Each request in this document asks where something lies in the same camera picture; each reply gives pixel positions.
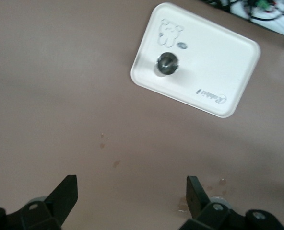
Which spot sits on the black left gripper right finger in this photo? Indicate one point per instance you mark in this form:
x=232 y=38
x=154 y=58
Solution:
x=196 y=198

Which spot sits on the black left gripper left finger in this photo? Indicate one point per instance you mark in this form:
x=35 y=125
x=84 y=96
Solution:
x=60 y=201

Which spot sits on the small dark round cap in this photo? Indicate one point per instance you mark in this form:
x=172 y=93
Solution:
x=167 y=63

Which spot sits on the brown table cover sheet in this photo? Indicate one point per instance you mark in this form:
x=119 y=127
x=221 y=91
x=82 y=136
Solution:
x=60 y=95

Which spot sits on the cream rabbit print tray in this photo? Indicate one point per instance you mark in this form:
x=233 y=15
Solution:
x=204 y=72

